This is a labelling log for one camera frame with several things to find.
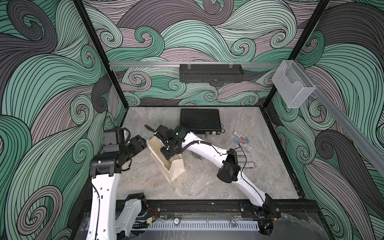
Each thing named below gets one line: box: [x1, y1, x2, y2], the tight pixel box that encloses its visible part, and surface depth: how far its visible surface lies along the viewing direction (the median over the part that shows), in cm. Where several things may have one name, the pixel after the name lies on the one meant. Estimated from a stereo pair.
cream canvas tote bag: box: [146, 136, 186, 184], surface depth 75 cm
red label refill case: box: [232, 130, 253, 151], surface depth 100 cm
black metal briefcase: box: [179, 108, 222, 135], surface depth 106 cm
